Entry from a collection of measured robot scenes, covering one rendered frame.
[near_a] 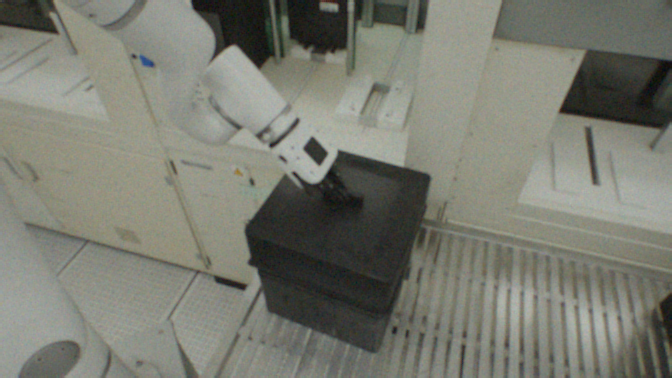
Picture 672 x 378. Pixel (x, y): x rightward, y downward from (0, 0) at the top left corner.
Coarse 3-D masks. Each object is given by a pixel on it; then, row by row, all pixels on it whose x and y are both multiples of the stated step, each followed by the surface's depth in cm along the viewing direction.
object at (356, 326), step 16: (272, 288) 89; (288, 288) 86; (304, 288) 84; (400, 288) 100; (272, 304) 95; (288, 304) 92; (304, 304) 89; (320, 304) 86; (336, 304) 83; (352, 304) 81; (304, 320) 94; (320, 320) 91; (336, 320) 88; (352, 320) 85; (368, 320) 82; (384, 320) 85; (336, 336) 93; (352, 336) 90; (368, 336) 87
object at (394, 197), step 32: (352, 160) 91; (288, 192) 84; (320, 192) 84; (352, 192) 80; (384, 192) 84; (416, 192) 84; (256, 224) 78; (288, 224) 78; (320, 224) 78; (352, 224) 78; (384, 224) 78; (416, 224) 84; (256, 256) 81; (288, 256) 77; (320, 256) 74; (352, 256) 74; (384, 256) 74; (320, 288) 80; (352, 288) 75; (384, 288) 71
